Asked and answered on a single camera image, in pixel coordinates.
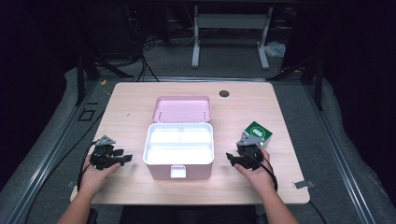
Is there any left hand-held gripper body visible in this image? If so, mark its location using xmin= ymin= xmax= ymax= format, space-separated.
xmin=90 ymin=134 xmax=121 ymax=171

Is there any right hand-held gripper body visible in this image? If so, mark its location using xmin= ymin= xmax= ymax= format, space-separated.
xmin=236 ymin=132 xmax=265 ymax=171

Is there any green and white carton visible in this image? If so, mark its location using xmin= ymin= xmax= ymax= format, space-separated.
xmin=242 ymin=120 xmax=274 ymax=149

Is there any pink lidded storage box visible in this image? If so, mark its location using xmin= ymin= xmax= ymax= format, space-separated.
xmin=142 ymin=95 xmax=215 ymax=181

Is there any person's left hand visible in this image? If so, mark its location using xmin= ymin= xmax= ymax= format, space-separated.
xmin=78 ymin=155 xmax=120 ymax=194

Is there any person's right hand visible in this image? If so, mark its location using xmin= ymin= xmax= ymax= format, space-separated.
xmin=234 ymin=147 xmax=277 ymax=194

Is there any white inner tray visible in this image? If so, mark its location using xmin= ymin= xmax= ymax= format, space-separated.
xmin=144 ymin=123 xmax=214 ymax=165

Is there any black metal stand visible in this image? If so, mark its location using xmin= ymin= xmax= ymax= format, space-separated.
xmin=75 ymin=50 xmax=134 ymax=106
xmin=267 ymin=50 xmax=325 ymax=110

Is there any clear plastic bag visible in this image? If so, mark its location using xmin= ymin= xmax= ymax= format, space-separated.
xmin=264 ymin=40 xmax=287 ymax=59

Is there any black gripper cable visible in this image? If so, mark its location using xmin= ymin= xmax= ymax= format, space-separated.
xmin=76 ymin=140 xmax=99 ymax=191
xmin=246 ymin=151 xmax=278 ymax=192

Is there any aluminium floor rail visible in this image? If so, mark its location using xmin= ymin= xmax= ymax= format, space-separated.
xmin=136 ymin=76 xmax=301 ymax=83
xmin=303 ymin=83 xmax=377 ymax=224
xmin=0 ymin=81 xmax=106 ymax=224

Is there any black floor cable bundle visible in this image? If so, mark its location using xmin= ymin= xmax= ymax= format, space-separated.
xmin=92 ymin=35 xmax=161 ymax=83

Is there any grey metal desk frame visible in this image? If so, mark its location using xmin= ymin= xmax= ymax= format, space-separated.
xmin=191 ymin=5 xmax=275 ymax=70

